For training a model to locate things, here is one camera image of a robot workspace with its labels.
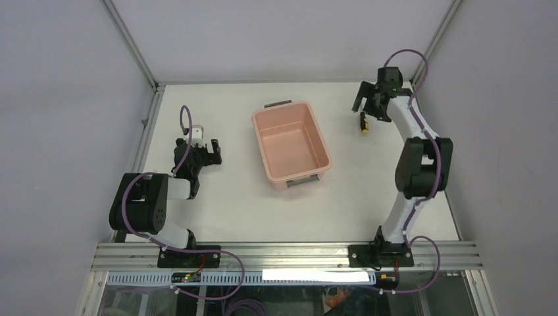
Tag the pink plastic bin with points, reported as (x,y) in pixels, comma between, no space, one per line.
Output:
(291,144)

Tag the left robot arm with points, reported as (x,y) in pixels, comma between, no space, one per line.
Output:
(142,207)

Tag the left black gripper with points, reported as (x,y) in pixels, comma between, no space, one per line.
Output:
(210,158)

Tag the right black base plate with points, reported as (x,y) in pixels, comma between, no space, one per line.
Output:
(375,256)

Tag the black yellow screwdriver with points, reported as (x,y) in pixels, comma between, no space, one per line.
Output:
(363,122)

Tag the white slotted cable duct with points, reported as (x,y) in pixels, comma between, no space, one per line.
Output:
(266,277)

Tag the right aluminium frame post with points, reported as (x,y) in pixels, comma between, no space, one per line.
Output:
(436,40)

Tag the orange object below table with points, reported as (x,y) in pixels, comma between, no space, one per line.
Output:
(334,296)

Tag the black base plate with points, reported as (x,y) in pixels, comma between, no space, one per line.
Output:
(375,256)
(170,258)

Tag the aluminium front rail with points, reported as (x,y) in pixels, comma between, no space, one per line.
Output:
(134,256)

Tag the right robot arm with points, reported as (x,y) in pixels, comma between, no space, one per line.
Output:
(423,167)

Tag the left aluminium frame post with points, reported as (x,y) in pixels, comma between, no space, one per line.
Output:
(148,118)

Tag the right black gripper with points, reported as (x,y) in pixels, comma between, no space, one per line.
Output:
(367,89)

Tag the aluminium frame post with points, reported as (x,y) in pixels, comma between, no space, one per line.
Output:
(436,40)
(148,118)

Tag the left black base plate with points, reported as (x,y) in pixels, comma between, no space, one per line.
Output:
(170,258)

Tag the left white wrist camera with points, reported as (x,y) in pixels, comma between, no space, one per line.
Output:
(195,133)

